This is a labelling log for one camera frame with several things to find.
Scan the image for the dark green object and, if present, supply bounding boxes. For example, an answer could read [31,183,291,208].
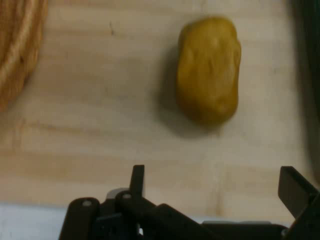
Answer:
[291,0,320,176]

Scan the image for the brown potato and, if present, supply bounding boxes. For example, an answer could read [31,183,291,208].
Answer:
[174,16,242,128]

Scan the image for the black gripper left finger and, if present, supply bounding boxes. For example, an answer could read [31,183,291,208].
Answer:
[58,164,201,240]

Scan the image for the woven wicker basket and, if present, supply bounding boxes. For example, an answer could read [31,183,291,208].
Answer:
[0,0,49,111]

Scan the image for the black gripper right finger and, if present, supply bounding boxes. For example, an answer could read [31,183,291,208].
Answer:
[277,165,320,240]

